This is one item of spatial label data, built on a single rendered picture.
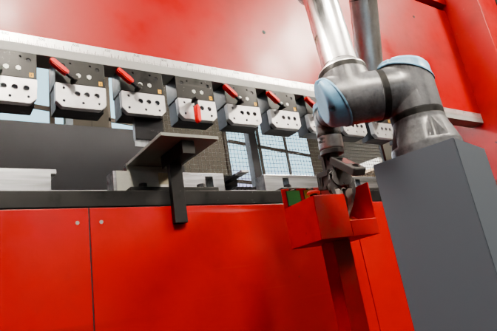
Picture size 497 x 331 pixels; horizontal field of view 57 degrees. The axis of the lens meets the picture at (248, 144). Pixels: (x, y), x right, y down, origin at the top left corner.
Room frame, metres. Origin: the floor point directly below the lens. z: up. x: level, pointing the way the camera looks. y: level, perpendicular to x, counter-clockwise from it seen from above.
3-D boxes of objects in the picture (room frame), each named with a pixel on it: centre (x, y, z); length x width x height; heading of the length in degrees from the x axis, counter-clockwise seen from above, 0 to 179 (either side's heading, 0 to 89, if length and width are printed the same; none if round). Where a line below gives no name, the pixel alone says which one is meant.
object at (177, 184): (1.28, 0.21, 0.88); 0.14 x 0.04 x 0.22; 37
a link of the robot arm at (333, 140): (1.36, -0.25, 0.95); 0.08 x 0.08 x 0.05
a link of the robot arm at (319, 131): (1.35, -0.25, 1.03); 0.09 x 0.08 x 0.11; 0
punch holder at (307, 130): (1.89, -0.30, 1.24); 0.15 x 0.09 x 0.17; 127
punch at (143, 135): (1.43, 0.32, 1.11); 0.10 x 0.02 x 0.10; 127
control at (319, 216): (1.35, -0.20, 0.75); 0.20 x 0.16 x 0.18; 118
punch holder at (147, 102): (1.41, 0.34, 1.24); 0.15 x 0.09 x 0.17; 127
